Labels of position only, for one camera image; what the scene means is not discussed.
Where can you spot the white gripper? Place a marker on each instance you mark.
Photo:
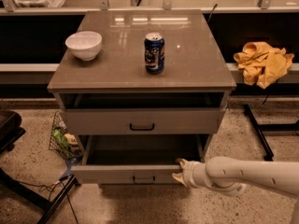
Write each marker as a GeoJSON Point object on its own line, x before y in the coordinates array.
{"type": "Point", "coordinates": [190, 174]}

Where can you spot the grey drawer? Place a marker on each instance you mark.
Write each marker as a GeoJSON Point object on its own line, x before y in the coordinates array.
{"type": "Point", "coordinates": [137, 159]}
{"type": "Point", "coordinates": [143, 121]}

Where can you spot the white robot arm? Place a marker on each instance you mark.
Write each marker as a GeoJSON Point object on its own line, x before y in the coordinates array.
{"type": "Point", "coordinates": [229, 177]}

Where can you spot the grey top drawer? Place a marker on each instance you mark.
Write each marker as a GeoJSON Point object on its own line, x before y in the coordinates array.
{"type": "Point", "coordinates": [143, 121]}

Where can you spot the grey drawer cabinet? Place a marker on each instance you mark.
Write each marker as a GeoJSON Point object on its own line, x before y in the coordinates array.
{"type": "Point", "coordinates": [195, 74]}

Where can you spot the black stand base right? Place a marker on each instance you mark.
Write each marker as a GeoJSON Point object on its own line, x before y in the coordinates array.
{"type": "Point", "coordinates": [260, 129]}

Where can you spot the black stand base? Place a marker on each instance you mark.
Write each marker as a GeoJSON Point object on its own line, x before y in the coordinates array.
{"type": "Point", "coordinates": [45, 197]}
{"type": "Point", "coordinates": [260, 129]}

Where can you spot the blue soda can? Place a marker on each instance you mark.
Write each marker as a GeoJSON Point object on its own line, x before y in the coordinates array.
{"type": "Point", "coordinates": [154, 53]}

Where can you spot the yellow crumpled cloth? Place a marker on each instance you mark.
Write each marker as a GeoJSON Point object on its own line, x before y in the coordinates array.
{"type": "Point", "coordinates": [262, 64]}

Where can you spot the black stand base left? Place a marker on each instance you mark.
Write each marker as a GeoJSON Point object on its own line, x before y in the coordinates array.
{"type": "Point", "coordinates": [45, 197]}

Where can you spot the white ceramic bowl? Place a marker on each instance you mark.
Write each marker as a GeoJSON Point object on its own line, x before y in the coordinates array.
{"type": "Point", "coordinates": [84, 45]}

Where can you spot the dark chair seat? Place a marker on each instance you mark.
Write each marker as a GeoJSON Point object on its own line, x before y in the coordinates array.
{"type": "Point", "coordinates": [10, 129]}

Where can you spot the wire mesh waste basket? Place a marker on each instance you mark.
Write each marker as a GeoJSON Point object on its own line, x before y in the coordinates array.
{"type": "Point", "coordinates": [62, 141]}

